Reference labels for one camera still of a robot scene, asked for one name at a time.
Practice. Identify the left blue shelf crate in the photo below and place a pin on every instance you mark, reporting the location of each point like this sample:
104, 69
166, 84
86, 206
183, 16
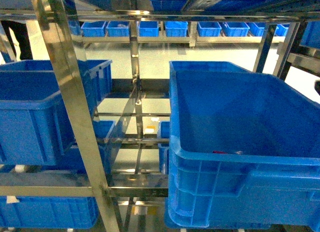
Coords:
34, 124

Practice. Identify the steel shelf rack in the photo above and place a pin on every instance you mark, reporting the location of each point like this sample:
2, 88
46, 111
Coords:
67, 56

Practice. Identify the large blue front crate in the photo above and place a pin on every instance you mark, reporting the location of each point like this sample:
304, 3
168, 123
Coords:
271, 132

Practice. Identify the bottom left blue crate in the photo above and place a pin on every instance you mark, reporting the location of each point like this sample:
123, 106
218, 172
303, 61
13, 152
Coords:
49, 212

